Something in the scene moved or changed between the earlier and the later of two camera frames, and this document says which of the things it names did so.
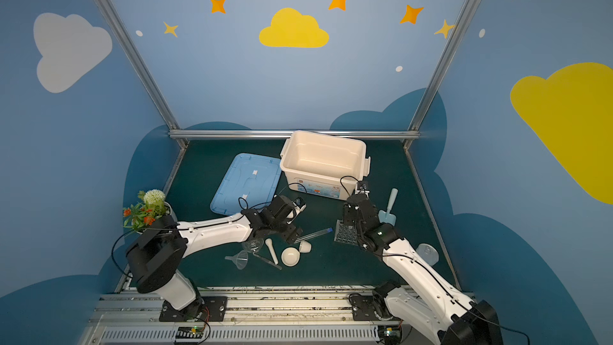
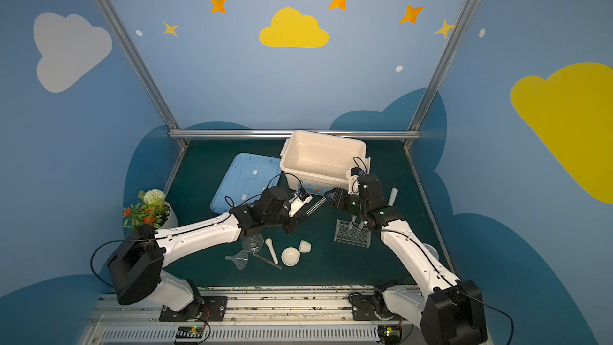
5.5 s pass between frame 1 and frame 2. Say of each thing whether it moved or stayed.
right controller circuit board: stayed
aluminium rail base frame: stayed
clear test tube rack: stayed
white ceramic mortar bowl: stayed
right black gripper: moved
